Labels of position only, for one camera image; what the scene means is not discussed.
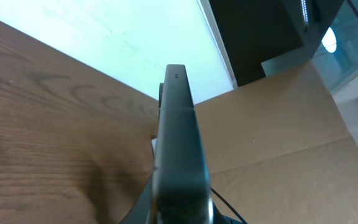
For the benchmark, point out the gold Galaxy smartphone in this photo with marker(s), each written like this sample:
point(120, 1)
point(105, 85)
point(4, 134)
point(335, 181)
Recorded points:
point(180, 180)

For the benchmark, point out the brown cardboard box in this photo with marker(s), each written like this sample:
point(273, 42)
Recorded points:
point(279, 151)

